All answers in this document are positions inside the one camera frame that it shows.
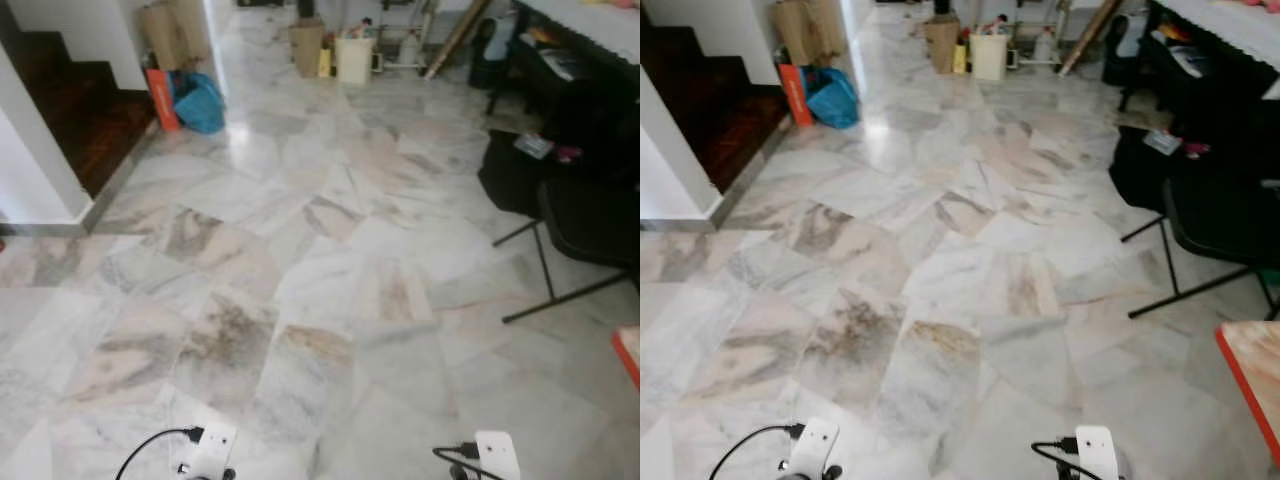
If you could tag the blue plastic bag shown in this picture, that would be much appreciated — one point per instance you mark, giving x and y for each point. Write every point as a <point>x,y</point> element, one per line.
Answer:
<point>198,103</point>
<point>832,98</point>

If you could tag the white plastic bucket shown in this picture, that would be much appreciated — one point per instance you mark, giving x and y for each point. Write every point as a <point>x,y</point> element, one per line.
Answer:
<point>353,60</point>
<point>988,57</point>

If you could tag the black desk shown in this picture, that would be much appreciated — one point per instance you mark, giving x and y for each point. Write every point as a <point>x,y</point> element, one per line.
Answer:
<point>575,70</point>
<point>1210,60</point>

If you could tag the tall brown cardboard sheets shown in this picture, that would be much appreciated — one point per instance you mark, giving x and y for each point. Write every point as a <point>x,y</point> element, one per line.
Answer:
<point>808,30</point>
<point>175,30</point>

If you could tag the black backpack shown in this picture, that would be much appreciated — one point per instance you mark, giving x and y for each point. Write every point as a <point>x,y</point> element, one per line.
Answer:
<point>1150,170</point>
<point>520,175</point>

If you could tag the marble table with red edge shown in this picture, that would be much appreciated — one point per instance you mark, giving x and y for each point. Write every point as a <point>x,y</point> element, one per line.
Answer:
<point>630,355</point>
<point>1255,370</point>

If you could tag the wooden plank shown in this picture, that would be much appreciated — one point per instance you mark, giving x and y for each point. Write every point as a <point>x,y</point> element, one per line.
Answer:
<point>455,40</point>
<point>1090,35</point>

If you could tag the brown cardboard box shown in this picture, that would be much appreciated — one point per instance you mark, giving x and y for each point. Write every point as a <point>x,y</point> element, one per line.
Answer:
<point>307,45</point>
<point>942,45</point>

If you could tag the black folding chair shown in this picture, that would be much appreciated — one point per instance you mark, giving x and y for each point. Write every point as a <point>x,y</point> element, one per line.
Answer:
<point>1225,220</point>
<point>590,215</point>

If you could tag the orange flat carton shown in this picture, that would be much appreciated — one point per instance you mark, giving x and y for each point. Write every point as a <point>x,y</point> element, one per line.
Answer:
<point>792,95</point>
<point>160,98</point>

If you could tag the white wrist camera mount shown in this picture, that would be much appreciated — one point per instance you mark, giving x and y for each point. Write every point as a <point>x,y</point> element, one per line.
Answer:
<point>812,445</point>
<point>497,455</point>
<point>215,445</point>
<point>1097,452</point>

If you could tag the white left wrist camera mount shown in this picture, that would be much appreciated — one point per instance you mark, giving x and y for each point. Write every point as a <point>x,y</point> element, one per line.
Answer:
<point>812,445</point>
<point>215,445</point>

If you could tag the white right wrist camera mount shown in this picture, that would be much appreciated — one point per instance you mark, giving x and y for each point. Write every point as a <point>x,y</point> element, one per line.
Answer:
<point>497,455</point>
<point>1097,452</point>

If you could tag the dark wooden staircase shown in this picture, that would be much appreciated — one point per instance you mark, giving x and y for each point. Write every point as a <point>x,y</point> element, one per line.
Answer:
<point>720,110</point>
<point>70,110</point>

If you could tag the black office chair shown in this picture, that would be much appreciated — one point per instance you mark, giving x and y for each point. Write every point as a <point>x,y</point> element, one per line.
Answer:
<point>1125,45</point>
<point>495,50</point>

